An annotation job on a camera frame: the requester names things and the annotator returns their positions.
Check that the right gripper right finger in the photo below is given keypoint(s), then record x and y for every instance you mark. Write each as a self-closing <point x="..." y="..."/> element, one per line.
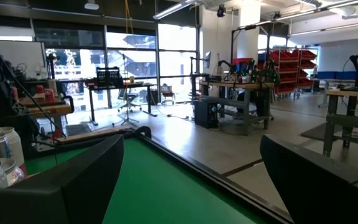
<point x="322" y="193"/>

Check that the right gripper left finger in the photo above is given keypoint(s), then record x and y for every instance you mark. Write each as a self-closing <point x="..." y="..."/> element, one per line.
<point x="89" y="180"/>

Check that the silver Diet Coke can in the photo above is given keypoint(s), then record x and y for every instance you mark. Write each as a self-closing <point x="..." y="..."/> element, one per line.
<point x="14" y="174"/>

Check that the red beverage can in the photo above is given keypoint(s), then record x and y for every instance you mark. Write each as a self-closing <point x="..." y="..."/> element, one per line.
<point x="49" y="96"/>
<point x="39" y="90"/>

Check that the black floor mat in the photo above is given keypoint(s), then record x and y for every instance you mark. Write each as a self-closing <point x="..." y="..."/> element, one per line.
<point x="319" y="132"/>

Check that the green table mat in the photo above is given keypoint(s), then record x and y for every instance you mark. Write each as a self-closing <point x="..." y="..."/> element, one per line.
<point x="154" y="193"/>

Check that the wooden table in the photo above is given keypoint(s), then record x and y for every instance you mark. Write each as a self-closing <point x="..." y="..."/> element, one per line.
<point x="51" y="109"/>
<point x="353" y="92"/>

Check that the black office chair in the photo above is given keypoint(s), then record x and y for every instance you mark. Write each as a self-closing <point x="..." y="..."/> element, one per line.
<point x="129" y="98"/>

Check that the black desk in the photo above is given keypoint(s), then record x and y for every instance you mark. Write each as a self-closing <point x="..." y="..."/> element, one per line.
<point x="120" y="85"/>

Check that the black plastic crate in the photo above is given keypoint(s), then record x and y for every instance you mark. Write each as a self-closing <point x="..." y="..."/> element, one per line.
<point x="108" y="77"/>

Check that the small wheeled cart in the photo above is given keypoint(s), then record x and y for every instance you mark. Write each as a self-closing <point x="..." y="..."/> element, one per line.
<point x="167" y="93"/>

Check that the red bin rack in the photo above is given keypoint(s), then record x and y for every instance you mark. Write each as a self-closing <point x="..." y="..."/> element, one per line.
<point x="294" y="71"/>

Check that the black computer tower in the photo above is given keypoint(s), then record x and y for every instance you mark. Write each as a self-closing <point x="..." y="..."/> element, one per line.
<point x="206" y="114"/>

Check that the wooden workbench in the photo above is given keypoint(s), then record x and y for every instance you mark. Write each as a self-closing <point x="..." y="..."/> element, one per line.
<point x="238" y="84"/>

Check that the whiteboard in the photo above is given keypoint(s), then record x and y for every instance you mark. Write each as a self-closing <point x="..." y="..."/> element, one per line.
<point x="20" y="57"/>

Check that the black monitor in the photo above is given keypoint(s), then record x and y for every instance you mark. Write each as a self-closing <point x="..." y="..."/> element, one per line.
<point x="207" y="59"/>

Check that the black ceiling camera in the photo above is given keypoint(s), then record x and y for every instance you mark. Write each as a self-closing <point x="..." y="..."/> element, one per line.
<point x="221" y="11"/>

